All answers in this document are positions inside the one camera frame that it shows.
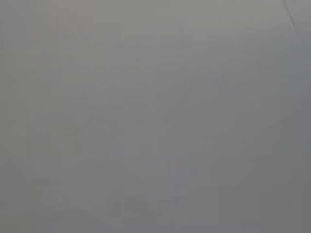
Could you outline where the thin dark edge seam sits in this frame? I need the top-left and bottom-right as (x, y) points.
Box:
(282, 0), (297, 29)

